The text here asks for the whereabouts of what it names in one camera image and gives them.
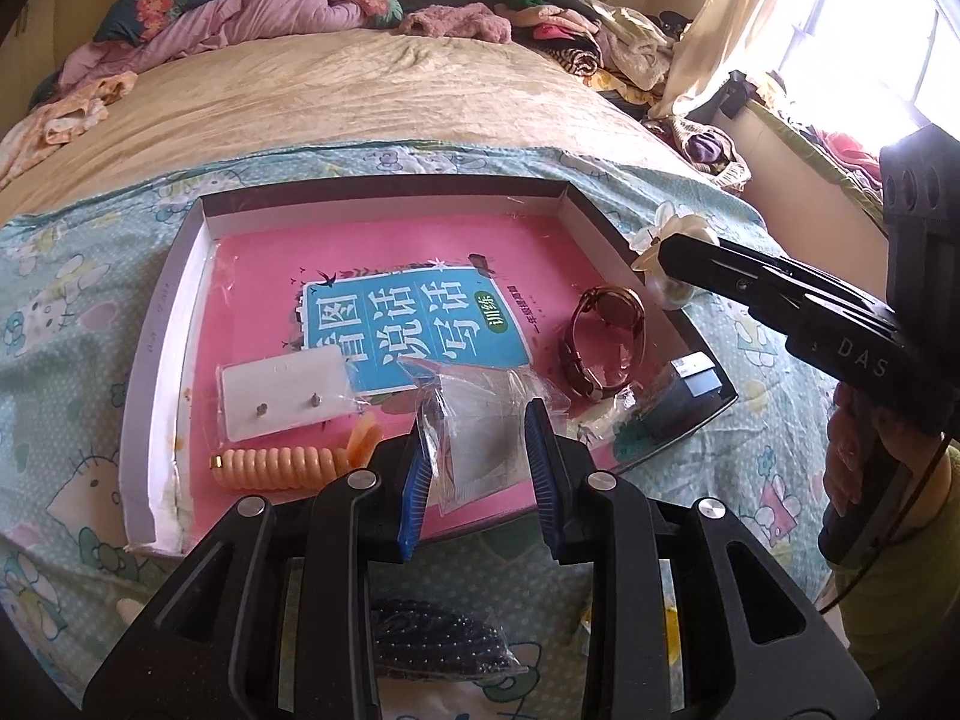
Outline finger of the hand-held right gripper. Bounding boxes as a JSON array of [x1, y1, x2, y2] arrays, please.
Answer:
[[655, 232, 899, 321], [658, 261, 827, 351]]

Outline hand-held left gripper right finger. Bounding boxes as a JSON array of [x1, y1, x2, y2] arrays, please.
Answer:
[[523, 397, 878, 720]]

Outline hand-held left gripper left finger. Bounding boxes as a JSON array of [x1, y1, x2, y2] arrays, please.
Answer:
[[82, 420, 436, 720]]

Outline small clear plastic bag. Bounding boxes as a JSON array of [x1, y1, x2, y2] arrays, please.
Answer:
[[401, 360, 571, 518]]

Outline pearl flower hair clip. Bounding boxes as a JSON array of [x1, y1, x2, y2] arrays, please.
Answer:
[[630, 206, 713, 308]]

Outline brown wristwatch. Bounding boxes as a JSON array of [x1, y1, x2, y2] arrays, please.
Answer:
[[562, 285, 647, 400]]

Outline small blue box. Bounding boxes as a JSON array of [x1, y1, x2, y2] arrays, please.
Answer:
[[645, 352, 717, 440]]

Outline orange spiral hair tie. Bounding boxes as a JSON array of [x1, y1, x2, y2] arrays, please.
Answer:
[[208, 412, 383, 494]]

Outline earring card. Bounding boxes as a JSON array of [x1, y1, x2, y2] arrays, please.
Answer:
[[216, 351, 361, 442]]

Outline shallow grey cardboard box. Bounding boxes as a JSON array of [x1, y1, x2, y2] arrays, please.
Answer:
[[120, 174, 740, 557]]

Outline person's right hand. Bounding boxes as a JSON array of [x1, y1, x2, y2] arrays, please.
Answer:
[[823, 388, 875, 511]]

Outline purple clothes bundle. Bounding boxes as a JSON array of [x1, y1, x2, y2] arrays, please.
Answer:
[[671, 116, 751, 192]]

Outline pink cloth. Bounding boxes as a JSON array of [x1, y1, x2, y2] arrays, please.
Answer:
[[814, 131, 882, 181]]

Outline black beads in clear bag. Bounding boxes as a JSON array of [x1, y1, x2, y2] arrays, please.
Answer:
[[371, 598, 530, 685]]

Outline cream curtain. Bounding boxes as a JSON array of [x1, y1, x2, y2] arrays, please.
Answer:
[[652, 0, 811, 121]]

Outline window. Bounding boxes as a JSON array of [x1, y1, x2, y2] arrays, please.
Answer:
[[780, 0, 960, 128]]

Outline pink book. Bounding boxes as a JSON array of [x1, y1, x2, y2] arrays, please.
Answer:
[[184, 214, 676, 541]]

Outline pile of mixed clothes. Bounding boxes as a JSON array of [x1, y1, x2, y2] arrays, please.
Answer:
[[510, 0, 680, 110]]

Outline cartoon cat print blanket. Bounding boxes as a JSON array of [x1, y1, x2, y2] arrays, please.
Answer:
[[0, 142, 848, 720]]

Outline pink fuzzy garment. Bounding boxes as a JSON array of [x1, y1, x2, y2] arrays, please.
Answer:
[[397, 2, 515, 44]]

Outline beige bedspread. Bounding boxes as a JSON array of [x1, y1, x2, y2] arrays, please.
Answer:
[[0, 30, 683, 226]]

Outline small floral pillow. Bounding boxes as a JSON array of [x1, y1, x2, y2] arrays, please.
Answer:
[[322, 0, 406, 29]]

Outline purple quilt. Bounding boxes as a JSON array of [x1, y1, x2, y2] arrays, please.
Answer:
[[56, 0, 376, 91]]

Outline peach pink garment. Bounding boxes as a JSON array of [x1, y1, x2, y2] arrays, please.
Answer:
[[0, 71, 140, 192]]

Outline large floral pillow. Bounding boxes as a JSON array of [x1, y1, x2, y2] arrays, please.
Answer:
[[94, 0, 256, 46]]

